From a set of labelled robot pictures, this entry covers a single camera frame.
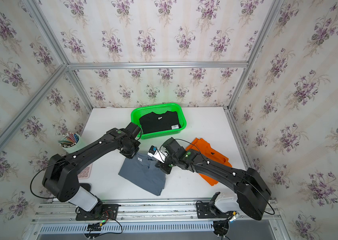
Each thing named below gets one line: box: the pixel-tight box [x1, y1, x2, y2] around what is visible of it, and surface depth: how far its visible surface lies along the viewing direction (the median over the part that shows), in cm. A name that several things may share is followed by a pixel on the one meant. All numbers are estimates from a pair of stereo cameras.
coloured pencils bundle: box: [57, 132, 79, 148], surface depth 88 cm
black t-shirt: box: [139, 111, 182, 134], surface depth 113 cm
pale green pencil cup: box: [62, 133, 88, 154], surface depth 84 cm
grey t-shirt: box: [118, 152, 166, 196], surface depth 83 cm
